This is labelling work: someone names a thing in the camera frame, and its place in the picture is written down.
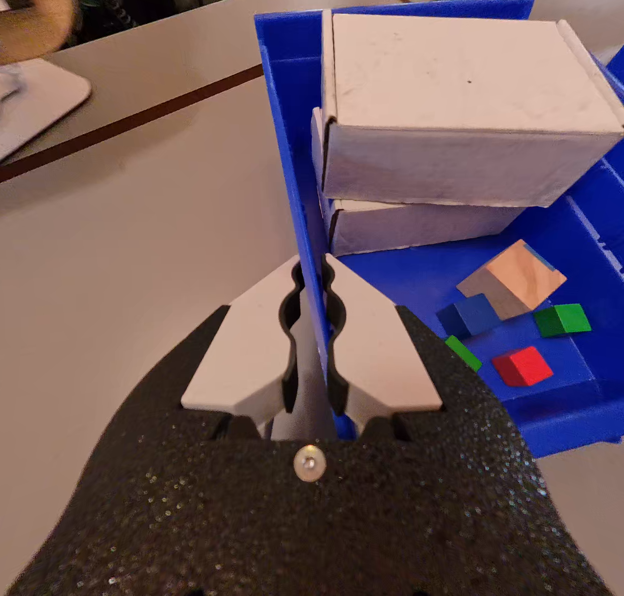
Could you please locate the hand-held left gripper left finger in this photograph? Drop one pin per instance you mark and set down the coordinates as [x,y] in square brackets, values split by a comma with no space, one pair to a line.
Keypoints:
[243,357]

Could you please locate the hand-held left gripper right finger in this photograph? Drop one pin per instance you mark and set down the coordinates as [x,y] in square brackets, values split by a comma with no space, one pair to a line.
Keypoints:
[385,357]

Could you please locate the blue plastic bin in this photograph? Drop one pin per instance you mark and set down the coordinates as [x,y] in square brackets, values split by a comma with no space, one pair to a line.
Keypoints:
[414,274]

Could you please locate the blue cube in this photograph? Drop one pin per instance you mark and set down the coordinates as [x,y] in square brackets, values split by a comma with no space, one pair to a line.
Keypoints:
[470,315]

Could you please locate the white cardboard mailer box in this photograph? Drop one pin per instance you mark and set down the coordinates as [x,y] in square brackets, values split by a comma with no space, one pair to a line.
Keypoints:
[414,225]
[438,84]

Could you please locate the large wooden cube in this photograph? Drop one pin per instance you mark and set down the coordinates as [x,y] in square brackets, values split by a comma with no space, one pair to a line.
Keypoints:
[521,279]

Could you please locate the small green cube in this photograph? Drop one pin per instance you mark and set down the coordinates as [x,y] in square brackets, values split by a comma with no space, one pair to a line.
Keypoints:
[465,354]

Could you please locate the red cube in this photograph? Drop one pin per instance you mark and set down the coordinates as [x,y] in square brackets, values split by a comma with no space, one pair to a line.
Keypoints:
[524,367]

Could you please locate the instruction sheet on stand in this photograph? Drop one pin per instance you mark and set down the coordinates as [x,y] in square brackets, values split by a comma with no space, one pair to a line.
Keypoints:
[44,103]

